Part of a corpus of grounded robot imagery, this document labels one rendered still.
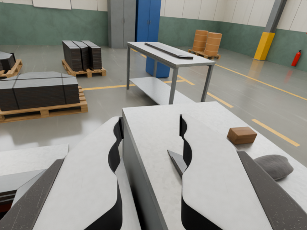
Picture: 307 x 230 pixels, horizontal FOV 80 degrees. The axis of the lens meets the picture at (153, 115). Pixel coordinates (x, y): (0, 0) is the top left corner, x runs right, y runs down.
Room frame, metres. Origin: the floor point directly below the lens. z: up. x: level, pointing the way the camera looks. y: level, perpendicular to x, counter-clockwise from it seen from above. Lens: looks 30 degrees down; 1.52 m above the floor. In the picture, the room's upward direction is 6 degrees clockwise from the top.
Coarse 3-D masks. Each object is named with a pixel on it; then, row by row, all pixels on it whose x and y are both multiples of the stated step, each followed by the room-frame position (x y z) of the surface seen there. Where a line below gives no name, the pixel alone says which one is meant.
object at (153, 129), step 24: (144, 120) 0.76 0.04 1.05; (168, 120) 0.79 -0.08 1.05; (216, 120) 0.84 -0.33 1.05; (240, 120) 0.86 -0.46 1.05; (144, 144) 0.58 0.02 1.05; (168, 144) 0.60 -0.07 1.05; (240, 144) 0.65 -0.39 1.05; (264, 144) 0.67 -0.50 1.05; (144, 168) 0.46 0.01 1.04; (168, 168) 0.47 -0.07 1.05; (168, 192) 0.37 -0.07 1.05; (288, 192) 0.42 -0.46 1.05; (168, 216) 0.29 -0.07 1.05
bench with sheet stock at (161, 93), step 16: (128, 48) 3.66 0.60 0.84; (144, 48) 3.20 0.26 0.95; (160, 48) 3.14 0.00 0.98; (176, 48) 3.51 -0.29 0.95; (128, 64) 3.66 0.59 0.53; (176, 64) 2.35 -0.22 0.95; (192, 64) 2.49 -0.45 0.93; (208, 64) 2.65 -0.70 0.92; (128, 80) 3.67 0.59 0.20; (144, 80) 3.68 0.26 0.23; (160, 80) 3.78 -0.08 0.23; (176, 80) 2.38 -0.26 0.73; (208, 80) 2.71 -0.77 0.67; (160, 96) 2.94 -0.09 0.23; (176, 96) 3.02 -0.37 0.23
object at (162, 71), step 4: (148, 60) 4.95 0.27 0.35; (152, 60) 4.76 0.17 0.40; (148, 64) 4.94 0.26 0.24; (152, 64) 4.75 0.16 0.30; (160, 64) 4.61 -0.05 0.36; (148, 68) 4.92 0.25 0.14; (152, 68) 4.73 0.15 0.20; (160, 68) 4.62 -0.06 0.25; (164, 68) 4.68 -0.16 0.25; (168, 68) 4.73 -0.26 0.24; (148, 72) 4.90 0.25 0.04; (152, 72) 4.71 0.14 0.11; (156, 72) 4.57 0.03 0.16; (160, 72) 4.63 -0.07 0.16; (164, 72) 4.68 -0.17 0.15; (168, 72) 4.74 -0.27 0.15; (156, 76) 4.58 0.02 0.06; (160, 76) 4.63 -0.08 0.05; (164, 76) 4.69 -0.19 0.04; (168, 76) 4.74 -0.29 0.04
